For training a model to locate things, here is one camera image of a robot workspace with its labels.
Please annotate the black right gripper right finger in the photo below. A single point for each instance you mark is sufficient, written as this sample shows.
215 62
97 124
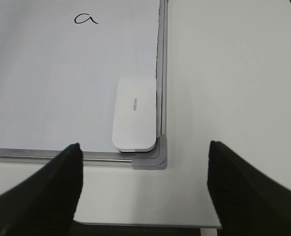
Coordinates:
247 202

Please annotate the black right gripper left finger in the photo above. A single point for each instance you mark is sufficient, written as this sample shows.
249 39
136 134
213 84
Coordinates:
45 203

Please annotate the whiteboard with aluminium frame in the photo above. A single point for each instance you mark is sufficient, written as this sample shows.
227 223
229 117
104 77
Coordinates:
60 64

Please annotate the white whiteboard eraser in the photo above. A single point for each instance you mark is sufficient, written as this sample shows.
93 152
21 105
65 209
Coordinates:
134 124

